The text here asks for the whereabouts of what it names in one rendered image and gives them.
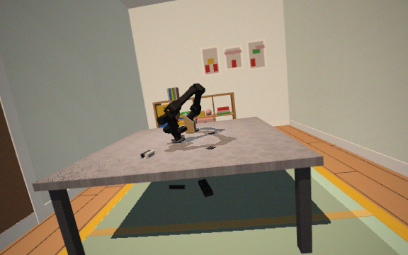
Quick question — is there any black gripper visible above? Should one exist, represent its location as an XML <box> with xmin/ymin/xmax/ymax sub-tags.
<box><xmin>167</xmin><ymin>119</ymin><xmax>187</xmax><ymax>140</ymax></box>

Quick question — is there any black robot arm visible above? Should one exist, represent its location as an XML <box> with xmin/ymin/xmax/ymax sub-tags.
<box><xmin>157</xmin><ymin>83</ymin><xmax>205</xmax><ymax>134</ymax></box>

